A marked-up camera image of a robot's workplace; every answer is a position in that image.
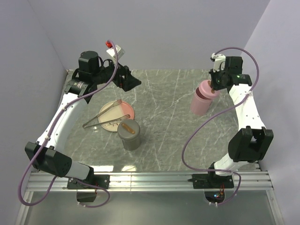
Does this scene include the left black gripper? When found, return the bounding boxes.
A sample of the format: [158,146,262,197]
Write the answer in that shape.
[93,57,142,91]

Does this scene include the pink round lid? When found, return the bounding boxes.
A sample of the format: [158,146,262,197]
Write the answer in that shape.
[195,80,220,100]

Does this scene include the metal serving tongs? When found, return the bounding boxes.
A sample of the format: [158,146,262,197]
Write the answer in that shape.
[82,99,135,132]

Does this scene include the pink cylindrical container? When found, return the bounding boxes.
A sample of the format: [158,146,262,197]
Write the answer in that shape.
[190,93,212,116]

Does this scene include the grey round lid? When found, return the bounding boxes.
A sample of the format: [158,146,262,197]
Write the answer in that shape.
[117,119,140,141]

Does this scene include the grey cylindrical container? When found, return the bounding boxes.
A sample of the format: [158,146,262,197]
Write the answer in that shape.
[121,136,141,151]

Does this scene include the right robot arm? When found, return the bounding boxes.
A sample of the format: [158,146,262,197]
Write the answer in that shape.
[207,54,274,188]

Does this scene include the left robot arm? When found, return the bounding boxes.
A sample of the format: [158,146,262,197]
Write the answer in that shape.
[25,51,142,188]

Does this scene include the pink and cream plate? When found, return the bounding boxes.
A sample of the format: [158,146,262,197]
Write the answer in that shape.
[98,101,135,132]

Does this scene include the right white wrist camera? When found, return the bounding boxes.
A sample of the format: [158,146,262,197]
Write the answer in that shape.
[210,53,226,72]

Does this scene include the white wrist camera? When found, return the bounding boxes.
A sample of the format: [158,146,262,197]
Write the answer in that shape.
[210,53,226,72]
[105,41,125,63]

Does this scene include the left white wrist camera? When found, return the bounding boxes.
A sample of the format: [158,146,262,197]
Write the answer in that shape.
[105,41,125,63]

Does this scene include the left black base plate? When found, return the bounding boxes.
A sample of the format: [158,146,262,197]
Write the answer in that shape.
[67,174,110,189]

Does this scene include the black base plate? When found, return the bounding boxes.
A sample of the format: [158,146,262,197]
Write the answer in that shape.
[67,174,110,189]
[188,172,234,189]

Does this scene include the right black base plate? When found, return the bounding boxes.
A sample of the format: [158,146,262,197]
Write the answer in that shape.
[188,172,234,189]

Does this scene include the aluminium mounting rail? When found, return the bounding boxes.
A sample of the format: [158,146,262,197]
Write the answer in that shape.
[25,171,273,192]

